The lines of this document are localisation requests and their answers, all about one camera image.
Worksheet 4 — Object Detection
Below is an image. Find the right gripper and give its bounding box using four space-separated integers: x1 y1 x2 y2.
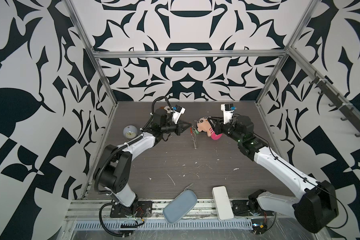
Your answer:
208 115 245 145

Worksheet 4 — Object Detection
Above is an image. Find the metal keyring with chain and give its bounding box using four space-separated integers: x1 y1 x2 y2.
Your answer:
191 132 198 149

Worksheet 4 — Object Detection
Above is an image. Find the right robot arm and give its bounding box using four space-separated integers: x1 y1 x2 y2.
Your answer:
208 115 339 234

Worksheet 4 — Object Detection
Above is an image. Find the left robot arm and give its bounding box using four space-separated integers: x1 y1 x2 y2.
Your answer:
93 96 192 208

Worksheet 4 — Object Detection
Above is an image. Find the pink plush doll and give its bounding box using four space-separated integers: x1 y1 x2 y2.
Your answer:
196 117 223 141

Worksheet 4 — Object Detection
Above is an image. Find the brown white plush toy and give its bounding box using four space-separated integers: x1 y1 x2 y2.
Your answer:
164 106 172 113

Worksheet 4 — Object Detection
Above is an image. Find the white dome timer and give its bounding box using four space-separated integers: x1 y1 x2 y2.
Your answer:
123 125 139 140

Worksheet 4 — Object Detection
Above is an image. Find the white rectangular box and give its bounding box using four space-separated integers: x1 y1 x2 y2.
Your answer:
212 186 234 221

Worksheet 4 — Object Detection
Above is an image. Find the grey glasses case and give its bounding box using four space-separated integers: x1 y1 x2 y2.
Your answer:
163 190 198 224

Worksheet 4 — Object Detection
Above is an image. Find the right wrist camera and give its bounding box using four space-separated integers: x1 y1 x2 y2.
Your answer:
221 104 236 124

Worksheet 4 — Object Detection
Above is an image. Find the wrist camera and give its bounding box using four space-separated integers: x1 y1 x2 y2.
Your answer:
221 104 236 124
172 105 185 124

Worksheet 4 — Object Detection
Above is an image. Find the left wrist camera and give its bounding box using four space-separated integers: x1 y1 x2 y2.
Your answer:
172 105 185 124

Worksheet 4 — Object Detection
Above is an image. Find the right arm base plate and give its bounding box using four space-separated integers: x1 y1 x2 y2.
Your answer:
230 199 275 217

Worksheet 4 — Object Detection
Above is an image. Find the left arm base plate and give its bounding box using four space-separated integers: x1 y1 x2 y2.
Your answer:
110 201 153 218

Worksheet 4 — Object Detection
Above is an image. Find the wall hook rack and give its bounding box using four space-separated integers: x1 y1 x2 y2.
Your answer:
309 71 360 138

